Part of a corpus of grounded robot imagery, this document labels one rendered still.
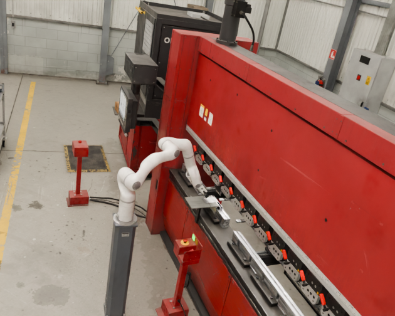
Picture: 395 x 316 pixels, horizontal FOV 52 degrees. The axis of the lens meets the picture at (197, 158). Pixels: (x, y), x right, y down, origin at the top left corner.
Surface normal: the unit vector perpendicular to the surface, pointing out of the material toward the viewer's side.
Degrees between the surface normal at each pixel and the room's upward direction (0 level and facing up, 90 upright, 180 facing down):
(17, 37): 90
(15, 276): 0
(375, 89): 90
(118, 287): 90
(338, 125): 90
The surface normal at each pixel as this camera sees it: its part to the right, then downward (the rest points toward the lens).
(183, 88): 0.37, 0.46
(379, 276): -0.91, 0.02
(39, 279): 0.17, -0.89
